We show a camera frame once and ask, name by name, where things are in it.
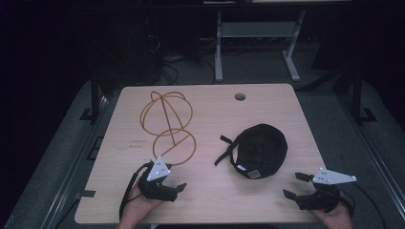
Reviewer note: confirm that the black table edge clip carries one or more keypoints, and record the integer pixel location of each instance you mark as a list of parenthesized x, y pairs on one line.
[(85, 193)]

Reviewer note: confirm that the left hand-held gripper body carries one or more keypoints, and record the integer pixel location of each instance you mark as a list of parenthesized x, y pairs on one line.
[(156, 188)]

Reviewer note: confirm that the black metal post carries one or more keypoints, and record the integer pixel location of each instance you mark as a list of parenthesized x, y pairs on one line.
[(95, 95), (357, 92)]

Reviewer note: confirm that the grey table grommet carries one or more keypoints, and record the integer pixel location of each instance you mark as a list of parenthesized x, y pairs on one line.
[(239, 96)]

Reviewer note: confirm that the person's right hand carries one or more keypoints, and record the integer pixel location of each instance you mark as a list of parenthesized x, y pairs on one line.
[(334, 219)]

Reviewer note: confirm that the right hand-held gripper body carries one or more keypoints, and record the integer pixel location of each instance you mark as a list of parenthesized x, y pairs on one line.
[(321, 194)]

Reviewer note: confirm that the grey metal stand frame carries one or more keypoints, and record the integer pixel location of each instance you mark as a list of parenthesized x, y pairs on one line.
[(256, 30)]

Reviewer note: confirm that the person's left hand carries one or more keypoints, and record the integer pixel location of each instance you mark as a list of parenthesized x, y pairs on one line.
[(137, 205)]

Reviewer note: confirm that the black cap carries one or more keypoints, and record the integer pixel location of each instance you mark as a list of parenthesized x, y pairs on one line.
[(259, 151)]

